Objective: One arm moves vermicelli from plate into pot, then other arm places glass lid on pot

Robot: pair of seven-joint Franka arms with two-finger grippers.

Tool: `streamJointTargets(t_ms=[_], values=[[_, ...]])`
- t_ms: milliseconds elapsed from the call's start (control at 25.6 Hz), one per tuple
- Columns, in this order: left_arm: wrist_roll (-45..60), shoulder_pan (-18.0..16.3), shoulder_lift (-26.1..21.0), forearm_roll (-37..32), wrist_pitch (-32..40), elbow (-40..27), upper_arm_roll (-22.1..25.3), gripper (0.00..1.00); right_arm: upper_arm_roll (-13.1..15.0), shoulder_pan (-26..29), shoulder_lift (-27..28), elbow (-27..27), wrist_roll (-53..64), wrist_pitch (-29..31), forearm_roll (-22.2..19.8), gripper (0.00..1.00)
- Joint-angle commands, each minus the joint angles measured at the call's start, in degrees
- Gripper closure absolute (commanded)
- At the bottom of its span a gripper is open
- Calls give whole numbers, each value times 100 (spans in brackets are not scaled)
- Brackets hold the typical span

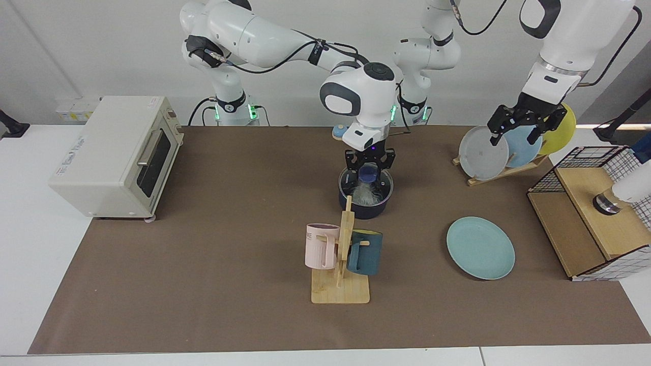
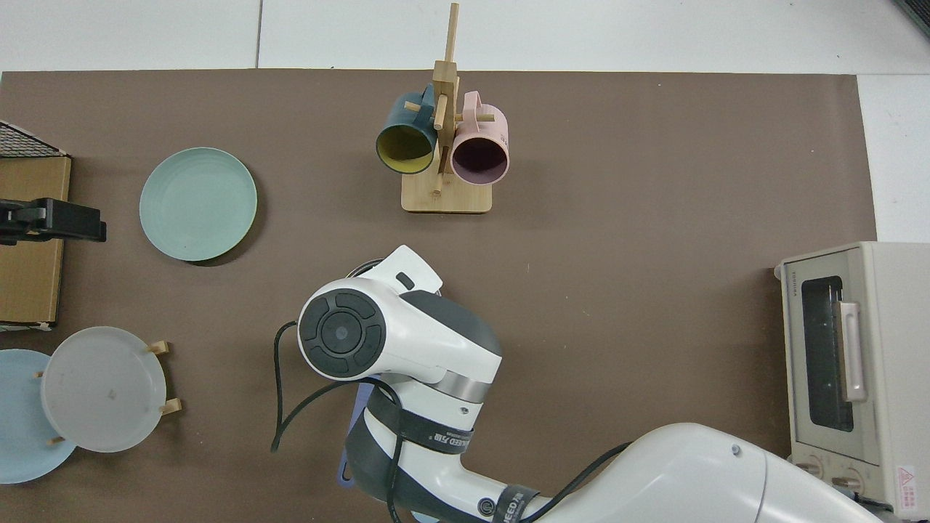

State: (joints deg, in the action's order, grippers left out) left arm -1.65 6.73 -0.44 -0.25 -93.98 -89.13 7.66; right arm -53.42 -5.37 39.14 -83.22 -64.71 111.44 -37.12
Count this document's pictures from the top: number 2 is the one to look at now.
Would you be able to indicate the pale green plate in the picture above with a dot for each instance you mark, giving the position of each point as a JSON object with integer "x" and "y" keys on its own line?
{"x": 197, "y": 203}

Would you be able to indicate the frosted white plate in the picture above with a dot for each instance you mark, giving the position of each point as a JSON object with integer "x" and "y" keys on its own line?
{"x": 102, "y": 388}

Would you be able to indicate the wooden plate rack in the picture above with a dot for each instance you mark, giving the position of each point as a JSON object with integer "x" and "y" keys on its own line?
{"x": 173, "y": 407}

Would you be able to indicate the light blue plate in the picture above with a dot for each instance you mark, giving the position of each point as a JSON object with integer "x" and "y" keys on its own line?
{"x": 22, "y": 428}

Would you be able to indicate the teal cup yellow inside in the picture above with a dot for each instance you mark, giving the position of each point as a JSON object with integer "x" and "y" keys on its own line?
{"x": 403, "y": 142}

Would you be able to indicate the wooden cup stand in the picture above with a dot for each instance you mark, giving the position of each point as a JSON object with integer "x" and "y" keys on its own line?
{"x": 445, "y": 195}

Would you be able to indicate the pink cup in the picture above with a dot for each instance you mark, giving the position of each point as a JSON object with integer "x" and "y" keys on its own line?
{"x": 479, "y": 156}

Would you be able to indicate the brown table cloth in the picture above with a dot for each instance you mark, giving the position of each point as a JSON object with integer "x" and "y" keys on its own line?
{"x": 617, "y": 290}

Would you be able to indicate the pale toaster oven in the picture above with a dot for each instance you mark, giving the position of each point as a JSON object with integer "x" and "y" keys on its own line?
{"x": 886, "y": 349}

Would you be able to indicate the dark grey panel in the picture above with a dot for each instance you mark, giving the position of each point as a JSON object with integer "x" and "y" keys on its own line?
{"x": 917, "y": 13}

